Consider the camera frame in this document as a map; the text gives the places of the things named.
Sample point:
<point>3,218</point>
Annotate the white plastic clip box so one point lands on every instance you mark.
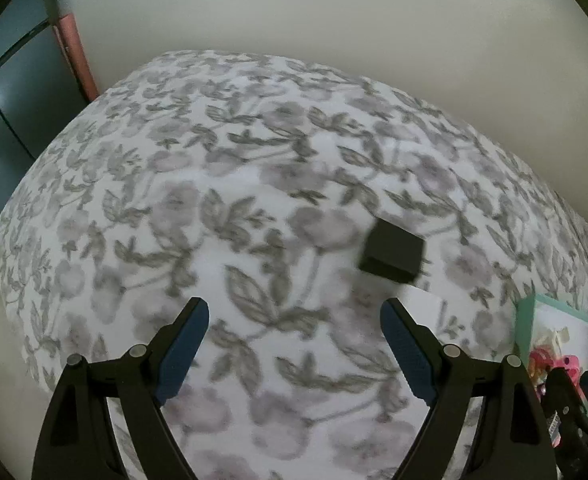
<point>552,339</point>

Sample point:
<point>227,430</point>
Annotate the pink board by wall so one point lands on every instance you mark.
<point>70,42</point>

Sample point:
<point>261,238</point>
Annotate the teal rimmed white tray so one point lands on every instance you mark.
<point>536,312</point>

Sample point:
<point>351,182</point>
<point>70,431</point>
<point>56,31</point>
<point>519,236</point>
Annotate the dark teal cabinet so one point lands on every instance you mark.
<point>39,90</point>

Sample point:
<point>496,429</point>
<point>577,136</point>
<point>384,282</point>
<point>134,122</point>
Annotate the floral grey white blanket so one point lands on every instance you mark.
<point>252,181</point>

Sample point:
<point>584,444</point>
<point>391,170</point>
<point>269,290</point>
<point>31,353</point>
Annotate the black power adapter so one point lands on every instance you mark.
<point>393,253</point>

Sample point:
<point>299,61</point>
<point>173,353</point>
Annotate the white power adapter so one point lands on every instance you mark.
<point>425,308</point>

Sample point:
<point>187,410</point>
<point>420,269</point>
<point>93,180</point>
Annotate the pink watch band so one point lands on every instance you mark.
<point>541,362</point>

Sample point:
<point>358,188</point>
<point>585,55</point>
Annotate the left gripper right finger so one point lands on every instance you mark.
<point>511,439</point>

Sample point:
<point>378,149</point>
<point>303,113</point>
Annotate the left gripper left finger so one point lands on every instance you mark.
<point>77,439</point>

